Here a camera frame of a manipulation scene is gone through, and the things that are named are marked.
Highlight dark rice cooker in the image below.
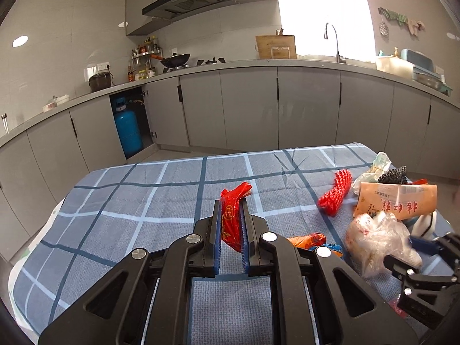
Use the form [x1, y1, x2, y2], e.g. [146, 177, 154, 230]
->
[89, 72, 112, 93]

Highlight pink rubber gloves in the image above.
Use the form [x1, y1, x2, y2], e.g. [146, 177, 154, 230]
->
[407, 18, 426, 37]

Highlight clear plastic bag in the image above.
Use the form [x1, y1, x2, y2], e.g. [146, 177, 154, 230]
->
[345, 211, 423, 278]

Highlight blue checked tablecloth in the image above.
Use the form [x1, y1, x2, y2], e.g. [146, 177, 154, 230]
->
[9, 142, 460, 345]

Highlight brown paper bag red print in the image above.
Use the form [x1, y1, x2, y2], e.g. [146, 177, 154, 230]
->
[353, 182, 439, 221]

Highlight white plastic basin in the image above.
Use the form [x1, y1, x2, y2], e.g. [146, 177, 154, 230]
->
[375, 55, 415, 78]

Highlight red plastic bag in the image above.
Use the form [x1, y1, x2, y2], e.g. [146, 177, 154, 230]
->
[220, 183, 253, 254]

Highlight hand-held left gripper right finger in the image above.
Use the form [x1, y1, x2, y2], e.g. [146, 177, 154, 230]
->
[240, 201, 419, 345]

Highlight group of condiment bottles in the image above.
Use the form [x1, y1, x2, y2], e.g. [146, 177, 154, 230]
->
[126, 36, 160, 83]

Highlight metal spice rack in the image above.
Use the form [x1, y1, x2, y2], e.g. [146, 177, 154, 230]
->
[130, 51, 162, 80]

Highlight black wok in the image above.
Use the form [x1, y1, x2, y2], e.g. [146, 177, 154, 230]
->
[151, 53, 191, 69]

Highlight black mesh scourer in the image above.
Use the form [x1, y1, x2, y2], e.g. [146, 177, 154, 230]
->
[377, 166, 408, 185]

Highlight teal dish rack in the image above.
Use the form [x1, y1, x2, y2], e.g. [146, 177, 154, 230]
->
[400, 48, 453, 96]

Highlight blue gas cylinder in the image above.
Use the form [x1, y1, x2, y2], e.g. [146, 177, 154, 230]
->
[113, 97, 144, 153]

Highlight black gas stove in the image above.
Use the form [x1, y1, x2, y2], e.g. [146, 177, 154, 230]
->
[160, 57, 226, 73]

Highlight white plastic container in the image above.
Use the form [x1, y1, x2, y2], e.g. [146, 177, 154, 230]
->
[411, 211, 437, 239]

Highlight bright window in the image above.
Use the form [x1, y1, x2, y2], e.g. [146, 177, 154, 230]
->
[268, 0, 378, 62]

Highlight orange snack wrapper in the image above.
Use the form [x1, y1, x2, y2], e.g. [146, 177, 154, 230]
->
[286, 233, 327, 250]

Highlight whitish crumpled plastic bag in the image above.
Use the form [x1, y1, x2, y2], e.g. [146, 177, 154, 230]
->
[351, 152, 392, 195]

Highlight wooden cutting board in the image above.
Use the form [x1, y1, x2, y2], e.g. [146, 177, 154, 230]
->
[255, 35, 297, 60]

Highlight red foam fruit net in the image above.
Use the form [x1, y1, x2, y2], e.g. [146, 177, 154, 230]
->
[317, 169, 352, 218]

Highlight green hanging cloth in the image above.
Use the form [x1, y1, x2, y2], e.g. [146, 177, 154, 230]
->
[378, 7, 410, 26]

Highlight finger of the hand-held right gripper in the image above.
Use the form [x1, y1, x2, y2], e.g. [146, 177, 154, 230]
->
[411, 233, 460, 260]
[383, 254, 460, 331]

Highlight metal kitchen faucet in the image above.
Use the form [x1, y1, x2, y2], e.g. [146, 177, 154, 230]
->
[323, 22, 347, 63]

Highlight grey base cabinets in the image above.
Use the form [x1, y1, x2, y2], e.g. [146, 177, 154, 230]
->
[0, 59, 460, 259]

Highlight white lidded bowl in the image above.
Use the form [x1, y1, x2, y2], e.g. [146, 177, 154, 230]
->
[42, 95, 70, 112]

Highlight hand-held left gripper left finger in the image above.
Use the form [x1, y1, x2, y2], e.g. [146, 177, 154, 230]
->
[38, 198, 221, 345]

